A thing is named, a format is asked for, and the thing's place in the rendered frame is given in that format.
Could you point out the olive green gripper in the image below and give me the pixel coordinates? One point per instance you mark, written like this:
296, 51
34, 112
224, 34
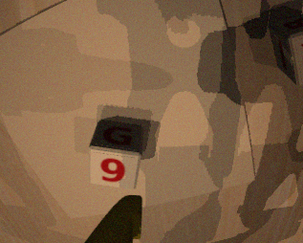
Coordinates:
121, 224

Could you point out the grey block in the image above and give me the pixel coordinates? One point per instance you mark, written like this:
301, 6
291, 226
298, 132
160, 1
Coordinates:
115, 155
287, 40

